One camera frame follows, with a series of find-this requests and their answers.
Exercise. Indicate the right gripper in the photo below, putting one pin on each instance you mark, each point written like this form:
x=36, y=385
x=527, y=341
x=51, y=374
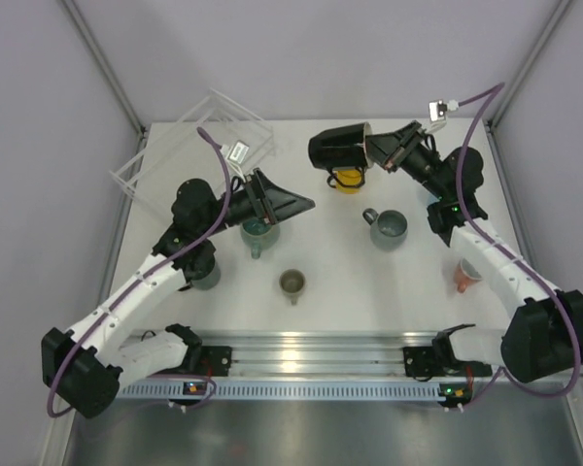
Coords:
x=392, y=149

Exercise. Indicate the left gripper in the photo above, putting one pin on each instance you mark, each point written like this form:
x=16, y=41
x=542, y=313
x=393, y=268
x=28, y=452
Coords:
x=274, y=204

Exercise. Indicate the black mug white inside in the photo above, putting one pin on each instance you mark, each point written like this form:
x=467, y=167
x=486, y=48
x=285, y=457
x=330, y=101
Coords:
x=340, y=148

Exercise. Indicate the yellow enamel mug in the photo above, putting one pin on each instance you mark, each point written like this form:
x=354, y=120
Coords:
x=347, y=181

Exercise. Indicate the grey blue glazed mug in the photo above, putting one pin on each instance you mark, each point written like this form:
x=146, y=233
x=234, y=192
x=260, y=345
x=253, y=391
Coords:
x=388, y=229

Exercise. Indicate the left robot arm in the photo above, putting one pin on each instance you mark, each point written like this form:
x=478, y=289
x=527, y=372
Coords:
x=89, y=363

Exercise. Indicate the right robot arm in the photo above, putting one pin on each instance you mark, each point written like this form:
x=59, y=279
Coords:
x=545, y=332

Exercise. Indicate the clear acrylic dish rack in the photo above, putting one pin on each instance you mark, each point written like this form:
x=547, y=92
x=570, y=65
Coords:
x=175, y=153

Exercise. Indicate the teal speckled ceramic mug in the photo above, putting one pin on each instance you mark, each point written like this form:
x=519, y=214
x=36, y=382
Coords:
x=259, y=236

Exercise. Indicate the small grey beige cup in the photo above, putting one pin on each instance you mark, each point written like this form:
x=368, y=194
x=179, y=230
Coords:
x=292, y=283

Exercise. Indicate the dark green mug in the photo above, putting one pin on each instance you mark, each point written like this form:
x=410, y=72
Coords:
x=204, y=277

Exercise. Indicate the small pink cup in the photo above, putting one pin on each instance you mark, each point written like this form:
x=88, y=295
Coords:
x=465, y=276

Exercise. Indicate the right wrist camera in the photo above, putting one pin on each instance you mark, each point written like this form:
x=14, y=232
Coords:
x=438, y=111

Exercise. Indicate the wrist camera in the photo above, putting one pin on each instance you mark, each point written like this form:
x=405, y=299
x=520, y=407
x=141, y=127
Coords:
x=238, y=153
x=438, y=111

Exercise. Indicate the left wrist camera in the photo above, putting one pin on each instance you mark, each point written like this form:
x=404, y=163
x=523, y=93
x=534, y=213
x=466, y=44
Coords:
x=238, y=153

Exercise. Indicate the aluminium mounting rail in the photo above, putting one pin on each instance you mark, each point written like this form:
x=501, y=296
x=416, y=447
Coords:
x=312, y=355

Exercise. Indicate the perforated cable tray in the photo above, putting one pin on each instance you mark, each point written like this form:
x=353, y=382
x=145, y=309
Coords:
x=296, y=391

